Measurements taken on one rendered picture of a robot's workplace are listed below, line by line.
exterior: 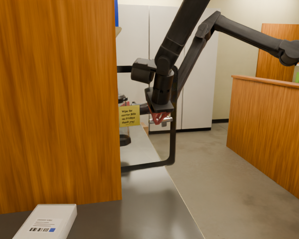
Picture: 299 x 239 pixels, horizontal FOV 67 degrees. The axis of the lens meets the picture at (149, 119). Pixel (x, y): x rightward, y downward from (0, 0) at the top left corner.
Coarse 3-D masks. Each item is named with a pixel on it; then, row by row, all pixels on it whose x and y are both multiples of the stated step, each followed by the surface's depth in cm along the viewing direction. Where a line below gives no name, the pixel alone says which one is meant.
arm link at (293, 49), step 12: (216, 12) 103; (216, 24) 103; (228, 24) 102; (240, 24) 101; (240, 36) 100; (252, 36) 98; (264, 36) 97; (264, 48) 98; (276, 48) 94; (288, 48) 91
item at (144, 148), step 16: (128, 80) 78; (176, 80) 84; (128, 96) 79; (144, 96) 81; (176, 96) 85; (144, 112) 83; (176, 112) 87; (128, 128) 83; (144, 128) 85; (160, 128) 87; (128, 144) 84; (144, 144) 86; (160, 144) 88; (128, 160) 86; (144, 160) 88; (160, 160) 90
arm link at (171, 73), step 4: (152, 72) 68; (172, 72) 68; (152, 76) 70; (156, 76) 68; (160, 76) 66; (164, 76) 66; (168, 76) 66; (172, 76) 67; (152, 80) 72; (156, 80) 68; (160, 80) 67; (164, 80) 67; (168, 80) 67; (172, 80) 69; (156, 84) 69; (160, 84) 68; (164, 84) 68; (168, 84) 68; (160, 88) 69; (164, 88) 69; (168, 88) 69
